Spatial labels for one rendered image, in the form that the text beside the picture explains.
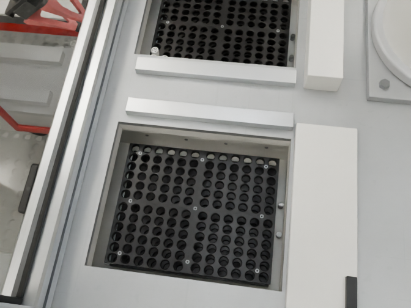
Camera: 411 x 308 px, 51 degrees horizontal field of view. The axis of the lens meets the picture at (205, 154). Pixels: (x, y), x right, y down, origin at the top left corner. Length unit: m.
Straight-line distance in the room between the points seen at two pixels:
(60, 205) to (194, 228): 0.18
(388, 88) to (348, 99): 0.05
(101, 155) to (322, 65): 0.32
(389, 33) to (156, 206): 0.40
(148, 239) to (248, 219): 0.14
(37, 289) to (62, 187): 0.12
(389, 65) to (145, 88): 0.34
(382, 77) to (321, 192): 0.20
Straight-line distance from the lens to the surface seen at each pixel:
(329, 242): 0.55
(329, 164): 0.58
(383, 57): 0.67
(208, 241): 0.59
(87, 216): 0.58
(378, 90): 0.65
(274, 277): 0.65
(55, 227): 0.54
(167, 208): 0.61
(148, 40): 0.83
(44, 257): 0.54
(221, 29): 0.74
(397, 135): 0.63
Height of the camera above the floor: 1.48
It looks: 67 degrees down
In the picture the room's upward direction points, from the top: 6 degrees counter-clockwise
